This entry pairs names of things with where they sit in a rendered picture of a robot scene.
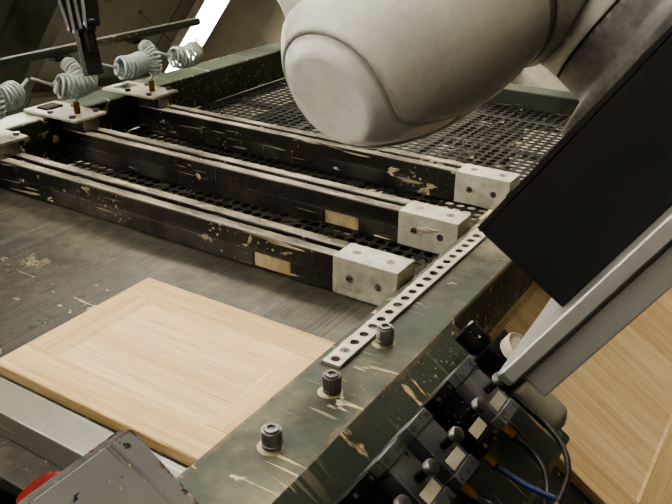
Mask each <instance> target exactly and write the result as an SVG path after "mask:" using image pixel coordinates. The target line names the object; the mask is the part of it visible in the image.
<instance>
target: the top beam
mask: <svg viewBox="0 0 672 504"><path fill-rule="evenodd" d="M282 78H285V76H284V72H283V68H282V60H281V41H278V42H275V43H271V44H267V45H264V46H260V47H257V48H253V49H249V50H246V51H242V52H238V53H235V54H231V55H227V56H224V57H220V58H217V59H213V60H209V61H206V62H202V63H198V64H197V65H195V66H193V67H191V68H188V69H187V68H184V69H181V68H180V69H177V70H173V71H169V72H166V73H162V74H161V75H159V76H158V77H154V78H153V80H154V84H155V86H160V87H167V86H170V87H171V89H176V90H178V92H177V93H174V94H171V95H172V105H174V104H175V105H180V106H184V107H189V108H196V107H199V106H202V105H205V104H208V103H210V102H213V101H216V100H219V99H222V98H225V97H228V96H231V95H234V94H237V93H240V92H243V91H246V90H249V89H252V88H255V87H258V86H261V85H264V84H267V83H270V82H273V81H276V80H279V79H282ZM78 101H79V104H80V106H82V107H87V108H91V109H93V108H99V110H100V111H105V112H106V113H107V114H106V115H103V116H99V123H100V128H106V129H110V130H114V131H118V132H124V131H127V130H130V129H133V128H136V127H139V126H140V123H139V111H138V105H139V102H138V97H135V96H130V95H125V94H120V93H114V92H109V91H105V90H100V91H97V92H93V93H91V94H89V95H88V96H85V97H83V98H79V99H78ZM0 128H1V129H5V130H9V131H12V132H14V131H19V132H20V133H21V134H24V135H28V137H29V138H28V139H25V140H21V141H19V142H20V148H21V153H25V154H29V155H33V156H36V157H40V158H43V159H44V158H47V157H50V156H53V155H56V154H59V153H62V152H65V147H64V139H63V132H62V129H63V124H62V120H57V119H53V118H49V117H45V116H40V115H36V114H31V113H28V112H20V113H17V114H13V115H9V116H6V117H5V118H3V119H1V120H0Z"/></svg>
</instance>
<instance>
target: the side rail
mask: <svg viewBox="0 0 672 504"><path fill-rule="evenodd" d="M487 102H490V103H496V104H503V105H509V106H515V107H521V108H528V109H534V110H540V111H546V112H553V113H559V114H565V115H571V116H572V114H573V112H574V111H575V109H576V107H577V105H578V104H579V100H578V99H577V98H576V97H575V96H574V95H573V94H572V93H571V92H566V91H559V90H552V89H546V88H539V87H532V86H525V85H518V84H511V83H510V84H508V85H507V86H506V87H505V88H504V89H503V90H501V91H500V92H499V93H498V94H497V95H495V96H494V97H493V98H491V99H490V100H489V101H487Z"/></svg>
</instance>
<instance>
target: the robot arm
mask: <svg viewBox="0 0 672 504"><path fill-rule="evenodd" d="M57 1H58V4H59V7H60V10H61V13H62V16H63V19H64V22H65V25H66V28H67V31H68V33H73V34H74V35H75V38H76V43H77V48H78V52H79V57H80V61H81V66H82V70H83V75H84V76H92V75H100V74H103V73H104V71H103V67H102V62H101V57H100V53H99V48H98V44H97V39H96V34H95V31H96V26H100V18H99V8H98V0H57ZM278 2H279V4H280V5H281V8H282V11H283V13H284V16H285V19H286V20H285V22H284V25H283V29H282V36H281V60H282V68H283V72H284V76H285V79H286V82H287V84H288V86H289V89H290V91H291V93H292V96H293V98H294V100H295V102H296V104H297V106H298V108H299V109H300V110H301V112H302V113H303V115H304V116H305V117H306V118H307V120H308V121H309V122H310V123H311V124H312V125H313V126H314V127H315V128H316V129H318V130H319V131H320V132H322V133H323V134H324V135H326V136H328V137H329V138H331V139H333V140H336V141H338V142H341V143H343V144H345V145H348V146H351V147H355V148H362V149H376V148H384V147H391V146H396V145H401V144H405V143H409V142H413V141H416V140H419V139H422V138H425V137H428V136H430V135H433V134H435V133H437V132H439V131H442V130H444V129H446V128H447V127H449V126H451V125H453V124H454V123H456V122H458V121H459V120H461V119H463V118H464V117H466V116H467V115H469V114H470V113H472V112H473V111H475V110H476V109H478V108H479V107H481V106H482V105H483V104H485V103H486V102H487V101H489V100H490V99H491V98H493V97H494V96H495V95H497V94H498V93H499V92H500V91H501V90H503V89H504V88H505V87H506V86H507V85H508V84H510V83H511V82H512V81H513V80H514V79H515V78H516V77H517V76H518V75H519V74H520V73H521V72H522V71H523V70H524V69H525V68H528V67H534V66H536V65H538V64H541V65H542V66H544V67H545V68H546V69H548V70H549V71H550V72H551V73H552V74H553V75H555V76H556V77H557V78H558V79H559V80H560V81H561V82H562V83H563V84H564V85H565V86H566V88H567V89H568V90H569V91H570V92H571V93H572V94H573V95H574V96H575V97H576V98H577V99H578V100H579V104H578V105H577V107H576V109H575V111H574V112H573V114H572V116H571V117H570V119H569V120H568V122H567V123H566V125H565V126H564V128H563V129H562V131H561V135H562V136H563V137H564V136H565V135H566V134H567V133H568V132H569V130H570V129H571V128H572V127H573V126H574V125H575V124H576V123H577V122H578V121H579V120H580V119H581V118H582V117H583V116H584V115H585V114H586V113H587V112H588V111H589V109H590V108H591V107H592V106H593V105H594V104H595V103H596V102H597V101H598V100H599V99H600V98H601V97H602V96H603V95H604V94H605V93H606V92H607V91H608V90H609V88H610V87H611V86H612V85H613V84H614V83H615V82H616V81H617V80H618V79H619V78H620V77H621V76H622V75H623V74H624V73H625V72H626V71H627V70H628V69H629V67H630V66H631V65H632V64H633V63H634V62H635V61H636V60H637V59H638V58H639V57H640V56H641V55H642V54H643V53H644V52H645V51H646V50H647V49H648V48H649V47H650V45H651V44H652V43H653V42H654V41H655V40H656V39H657V38H658V37H659V36H660V35H661V34H662V33H663V32H664V31H665V30H666V29H667V28H668V27H669V26H670V24H671V23H672V0H278Z"/></svg>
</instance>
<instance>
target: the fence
mask: <svg viewBox="0 0 672 504"><path fill-rule="evenodd" d="M0 434H1V435H3V436H5V437H6V438H8V439H10V440H12V441H14V442H16V443H17V444H19V445H21V446H23V447H25V448H27V449H28V450H30V451H32V452H34V453H36V454H38V455H39V456H41V457H43V458H45V459H47V460H49V461H50V462H52V463H54V464H56V465H58V466H60V467H61V468H63V469H65V468H67V467H68V466H69V465H71V464H72V463H74V462H75V461H76V460H78V459H79V458H80V457H82V456H83V455H85V454H86V453H87V452H89V451H90V450H92V449H93V448H94V447H96V446H97V445H99V444H100V443H101V442H103V441H104V440H105V439H107V438H108V437H110V436H111V435H112V434H114V433H113V432H111V431H109V430H107V429H105V428H103V427H101V426H99V425H97V424H95V423H93V422H91V421H89V420H87V419H85V418H83V417H81V416H78V415H76V414H74V413H72V412H70V411H68V410H66V409H64V408H62V407H60V406H58V405H56V404H54V403H52V402H50V401H48V400H46V399H44V398H42V397H40V396H38V395H36V394H34V393H32V392H30V391H28V390H26V389H24V388H22V387H20V386H17V385H15V384H13V383H11V382H9V381H7V380H5V379H3V378H1V377H0ZM153 453H154V452H153ZM154 454H155V455H156V456H157V457H158V459H159V460H160V461H161V462H162V463H163V464H164V465H165V466H166V467H167V468H168V470H169V471H170V472H171V473H172V474H173V475H174V476H175V477H178V476H179V475H180V474H181V473H182V472H183V471H185V470H186V468H184V467H182V466H180V465H178V464H176V463H174V462H172V461H170V460H168V459H166V458H164V457H162V456H160V455H158V454H156V453H154Z"/></svg>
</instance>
